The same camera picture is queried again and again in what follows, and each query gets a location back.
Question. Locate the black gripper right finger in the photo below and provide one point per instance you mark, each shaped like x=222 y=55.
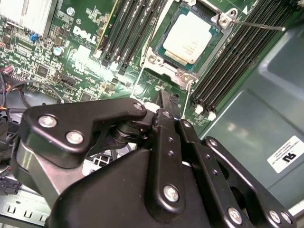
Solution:
x=199 y=152

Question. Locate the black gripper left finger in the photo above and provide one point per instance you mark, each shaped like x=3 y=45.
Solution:
x=95 y=111

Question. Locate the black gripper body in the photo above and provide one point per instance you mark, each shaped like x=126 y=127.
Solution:
x=107 y=194

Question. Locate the metal locking lever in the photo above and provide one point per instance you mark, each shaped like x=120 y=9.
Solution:
x=151 y=33
x=261 y=25

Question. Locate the silver CPU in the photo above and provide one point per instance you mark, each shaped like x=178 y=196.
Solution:
x=187 y=35

